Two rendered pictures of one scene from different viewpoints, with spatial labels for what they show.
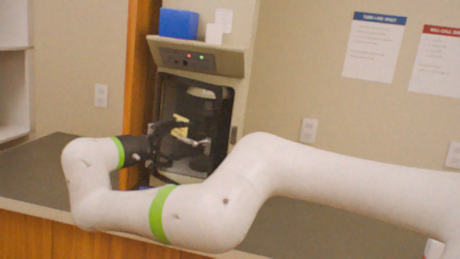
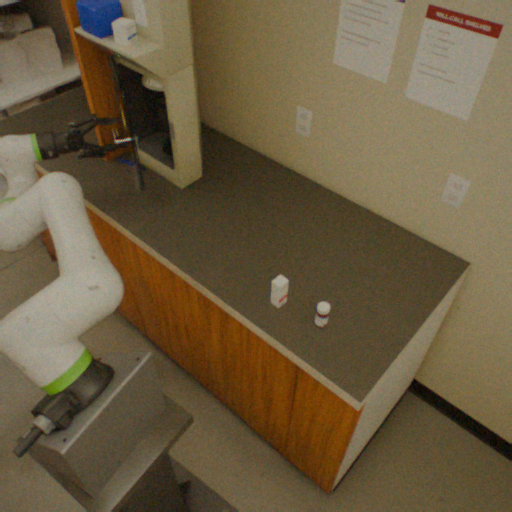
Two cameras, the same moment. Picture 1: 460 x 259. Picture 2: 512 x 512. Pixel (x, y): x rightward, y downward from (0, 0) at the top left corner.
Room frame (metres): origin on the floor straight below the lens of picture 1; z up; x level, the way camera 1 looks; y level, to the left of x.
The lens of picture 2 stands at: (0.12, -1.06, 2.16)
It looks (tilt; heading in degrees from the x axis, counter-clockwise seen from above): 47 degrees down; 31
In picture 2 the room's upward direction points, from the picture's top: 1 degrees clockwise
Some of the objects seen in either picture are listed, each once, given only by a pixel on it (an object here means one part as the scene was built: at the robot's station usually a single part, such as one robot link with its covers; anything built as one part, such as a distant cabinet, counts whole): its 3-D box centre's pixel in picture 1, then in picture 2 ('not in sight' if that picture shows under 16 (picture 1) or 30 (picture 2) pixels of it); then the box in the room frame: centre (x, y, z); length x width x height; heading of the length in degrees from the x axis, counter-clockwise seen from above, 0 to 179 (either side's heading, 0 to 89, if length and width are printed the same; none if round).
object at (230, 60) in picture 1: (198, 57); (120, 52); (1.23, 0.14, 1.46); 0.32 x 0.11 x 0.10; 80
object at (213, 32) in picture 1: (213, 34); (124, 31); (1.22, 0.09, 1.54); 0.05 x 0.05 x 0.06; 8
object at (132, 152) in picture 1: (124, 152); (48, 146); (0.95, 0.28, 1.20); 0.12 x 0.06 x 0.09; 52
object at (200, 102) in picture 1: (182, 135); (126, 126); (1.21, 0.16, 1.19); 0.30 x 0.01 x 0.40; 52
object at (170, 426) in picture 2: not in sight; (107, 430); (0.38, -0.47, 0.92); 0.32 x 0.32 x 0.04; 86
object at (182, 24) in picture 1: (179, 24); (100, 16); (1.24, 0.21, 1.56); 0.10 x 0.10 x 0.09; 80
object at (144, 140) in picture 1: (145, 147); (70, 141); (1.02, 0.24, 1.20); 0.09 x 0.07 x 0.08; 142
